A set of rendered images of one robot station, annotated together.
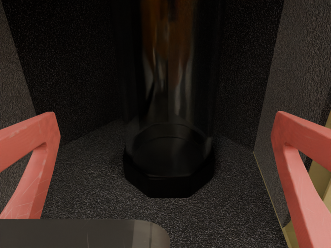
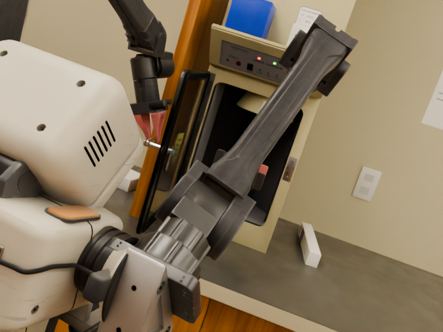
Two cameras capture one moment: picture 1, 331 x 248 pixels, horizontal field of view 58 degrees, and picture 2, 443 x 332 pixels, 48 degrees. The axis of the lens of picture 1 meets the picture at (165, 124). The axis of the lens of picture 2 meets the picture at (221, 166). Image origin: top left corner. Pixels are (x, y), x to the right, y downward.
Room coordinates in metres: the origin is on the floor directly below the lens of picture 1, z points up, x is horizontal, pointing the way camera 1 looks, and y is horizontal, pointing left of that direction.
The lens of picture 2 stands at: (-1.23, -0.11, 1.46)
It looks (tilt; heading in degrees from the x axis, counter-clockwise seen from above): 13 degrees down; 7
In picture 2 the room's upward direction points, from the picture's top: 18 degrees clockwise
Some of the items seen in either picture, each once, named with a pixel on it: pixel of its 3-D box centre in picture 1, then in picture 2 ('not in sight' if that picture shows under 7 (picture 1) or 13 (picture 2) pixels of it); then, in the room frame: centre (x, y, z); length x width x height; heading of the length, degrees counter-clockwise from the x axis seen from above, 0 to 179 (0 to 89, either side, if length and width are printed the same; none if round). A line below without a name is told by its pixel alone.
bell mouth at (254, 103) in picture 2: not in sight; (267, 104); (0.24, 0.00, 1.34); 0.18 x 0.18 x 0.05
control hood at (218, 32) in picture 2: not in sight; (268, 62); (0.08, 0.02, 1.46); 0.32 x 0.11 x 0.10; 90
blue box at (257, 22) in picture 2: not in sight; (250, 16); (0.09, 0.10, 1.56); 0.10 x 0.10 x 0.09; 0
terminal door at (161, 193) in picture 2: not in sight; (175, 146); (-0.03, 0.17, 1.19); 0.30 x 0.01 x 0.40; 2
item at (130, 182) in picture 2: not in sight; (117, 174); (0.30, 0.40, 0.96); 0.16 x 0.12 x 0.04; 82
